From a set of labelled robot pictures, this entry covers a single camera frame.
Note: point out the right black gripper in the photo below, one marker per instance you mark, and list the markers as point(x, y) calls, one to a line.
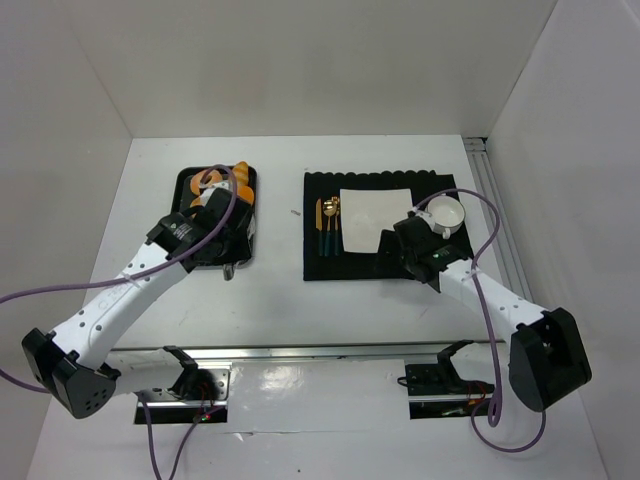
point(400, 245)

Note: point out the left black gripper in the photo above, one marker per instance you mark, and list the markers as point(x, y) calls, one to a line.
point(232, 232)

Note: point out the metal tongs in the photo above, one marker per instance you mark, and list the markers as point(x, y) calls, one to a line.
point(228, 271)

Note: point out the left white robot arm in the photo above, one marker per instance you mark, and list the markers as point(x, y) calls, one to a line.
point(76, 363)

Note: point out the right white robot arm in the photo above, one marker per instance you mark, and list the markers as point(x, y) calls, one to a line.
point(547, 358)

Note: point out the long bread loaf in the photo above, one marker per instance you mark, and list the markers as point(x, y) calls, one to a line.
point(241, 173)

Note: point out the white cup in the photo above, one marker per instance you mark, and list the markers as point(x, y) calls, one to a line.
point(445, 215)

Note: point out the round orange bun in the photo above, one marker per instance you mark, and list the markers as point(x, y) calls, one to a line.
point(246, 193)

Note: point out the lower glazed donut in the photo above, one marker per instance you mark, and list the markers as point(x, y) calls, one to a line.
point(197, 201)

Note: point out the glazed donut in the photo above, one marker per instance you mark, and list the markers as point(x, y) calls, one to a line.
point(197, 201)
point(203, 180)

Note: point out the white square plate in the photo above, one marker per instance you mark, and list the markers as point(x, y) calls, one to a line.
point(366, 213)

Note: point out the upper glazed donut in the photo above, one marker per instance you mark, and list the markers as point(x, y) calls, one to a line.
point(203, 180)

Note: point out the black baking tray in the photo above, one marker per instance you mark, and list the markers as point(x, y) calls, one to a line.
point(183, 195)

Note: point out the black placemat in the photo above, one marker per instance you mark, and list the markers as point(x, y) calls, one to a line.
point(354, 266)

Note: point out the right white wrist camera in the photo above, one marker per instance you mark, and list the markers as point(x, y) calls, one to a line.
point(422, 217)

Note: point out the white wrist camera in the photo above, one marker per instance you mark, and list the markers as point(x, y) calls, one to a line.
point(207, 192)
point(422, 217)

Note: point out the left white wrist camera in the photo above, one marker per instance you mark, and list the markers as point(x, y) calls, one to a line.
point(207, 192)

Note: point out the gold fork dark handle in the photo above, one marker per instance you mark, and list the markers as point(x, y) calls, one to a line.
point(337, 238)

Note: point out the gold spoon dark handle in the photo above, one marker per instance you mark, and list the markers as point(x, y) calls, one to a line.
point(329, 210)

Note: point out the gold knife dark handle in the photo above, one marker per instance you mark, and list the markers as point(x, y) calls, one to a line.
point(319, 225)

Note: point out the aluminium rail front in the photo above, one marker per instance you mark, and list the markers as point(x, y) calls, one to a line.
point(316, 352)

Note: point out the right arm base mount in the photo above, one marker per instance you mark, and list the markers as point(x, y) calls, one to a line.
point(436, 390)

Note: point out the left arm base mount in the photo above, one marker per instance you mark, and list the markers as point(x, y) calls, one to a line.
point(197, 395)

